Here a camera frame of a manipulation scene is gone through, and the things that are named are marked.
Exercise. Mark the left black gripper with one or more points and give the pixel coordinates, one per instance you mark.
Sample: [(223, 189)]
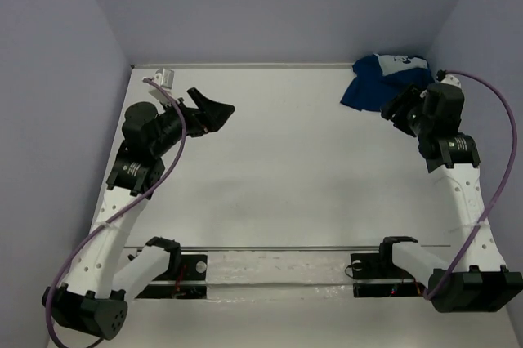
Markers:
[(195, 118)]

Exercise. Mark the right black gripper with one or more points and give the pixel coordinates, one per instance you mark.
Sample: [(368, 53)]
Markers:
[(409, 95)]

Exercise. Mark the blue printed t shirt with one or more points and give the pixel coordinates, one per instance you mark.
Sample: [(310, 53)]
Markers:
[(380, 78)]

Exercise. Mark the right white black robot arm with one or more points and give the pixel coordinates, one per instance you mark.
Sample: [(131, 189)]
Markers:
[(477, 279)]

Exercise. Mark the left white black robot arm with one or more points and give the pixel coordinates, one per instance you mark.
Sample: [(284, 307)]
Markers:
[(90, 294)]

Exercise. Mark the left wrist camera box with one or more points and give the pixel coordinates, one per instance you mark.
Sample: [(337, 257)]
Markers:
[(164, 78)]

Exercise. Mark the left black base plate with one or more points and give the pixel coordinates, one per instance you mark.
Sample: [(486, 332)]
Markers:
[(188, 283)]

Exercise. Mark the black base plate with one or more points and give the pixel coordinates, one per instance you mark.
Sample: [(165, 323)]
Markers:
[(188, 283), (371, 279)]

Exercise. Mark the metal rail strip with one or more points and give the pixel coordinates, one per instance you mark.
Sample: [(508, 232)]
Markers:
[(280, 248)]

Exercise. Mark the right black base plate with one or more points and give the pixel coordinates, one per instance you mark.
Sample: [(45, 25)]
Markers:
[(371, 279)]

